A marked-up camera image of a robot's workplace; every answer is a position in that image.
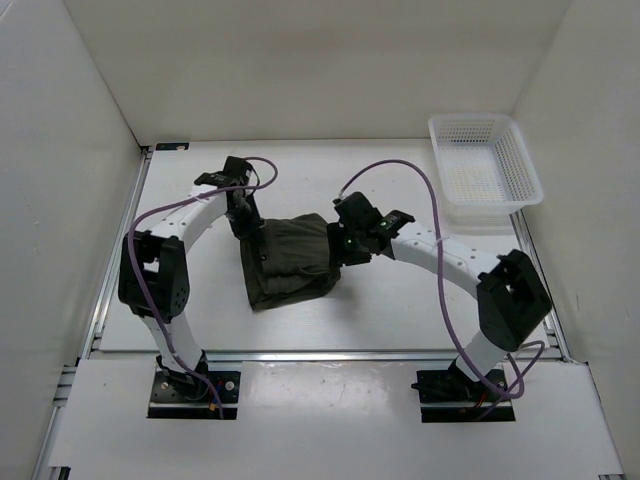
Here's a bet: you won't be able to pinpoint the blue corner label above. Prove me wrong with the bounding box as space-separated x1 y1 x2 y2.
155 142 190 151

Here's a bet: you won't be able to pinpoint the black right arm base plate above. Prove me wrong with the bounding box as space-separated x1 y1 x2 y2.
411 370 516 424

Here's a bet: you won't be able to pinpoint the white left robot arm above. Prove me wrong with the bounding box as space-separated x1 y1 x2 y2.
118 164 263 400

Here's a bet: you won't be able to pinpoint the aluminium front table rail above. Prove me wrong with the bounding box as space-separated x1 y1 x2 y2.
64 347 562 368

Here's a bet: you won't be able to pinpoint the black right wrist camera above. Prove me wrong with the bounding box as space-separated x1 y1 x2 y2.
333 191 382 231

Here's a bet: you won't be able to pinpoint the olive green shorts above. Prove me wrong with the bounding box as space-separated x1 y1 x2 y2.
240 213 341 311

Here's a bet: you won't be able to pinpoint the aluminium right side rail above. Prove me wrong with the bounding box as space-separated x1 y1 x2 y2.
510 210 574 363

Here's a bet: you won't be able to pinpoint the aluminium left side rail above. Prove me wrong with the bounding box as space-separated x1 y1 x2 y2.
31 145 155 479

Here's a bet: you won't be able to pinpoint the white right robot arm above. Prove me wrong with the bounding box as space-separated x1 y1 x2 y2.
327 210 552 400

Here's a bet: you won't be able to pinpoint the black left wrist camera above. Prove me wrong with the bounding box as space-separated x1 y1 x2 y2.
222 156 254 187

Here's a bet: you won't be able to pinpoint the white perforated plastic basket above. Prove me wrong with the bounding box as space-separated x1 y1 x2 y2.
428 113 544 225

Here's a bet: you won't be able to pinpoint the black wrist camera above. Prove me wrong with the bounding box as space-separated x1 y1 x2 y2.
333 191 382 231
222 156 254 187

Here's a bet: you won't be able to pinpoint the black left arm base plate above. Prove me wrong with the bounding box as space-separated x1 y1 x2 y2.
147 371 241 421

